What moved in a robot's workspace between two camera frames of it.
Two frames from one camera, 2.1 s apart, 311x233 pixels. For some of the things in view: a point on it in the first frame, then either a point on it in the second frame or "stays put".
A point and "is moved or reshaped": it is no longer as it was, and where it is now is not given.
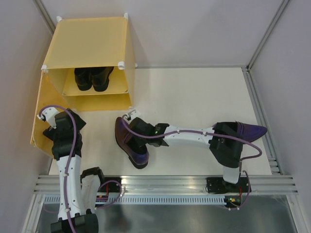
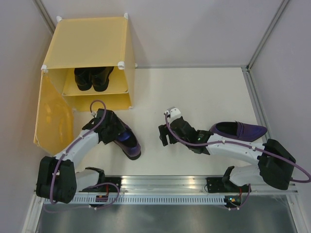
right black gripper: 139,142 to 164,131
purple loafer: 137,159 is moved or reshaped
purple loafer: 250,132 stays put
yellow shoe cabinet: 91,61 stays put
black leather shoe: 83,78 stays put
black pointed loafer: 99,76 stays put
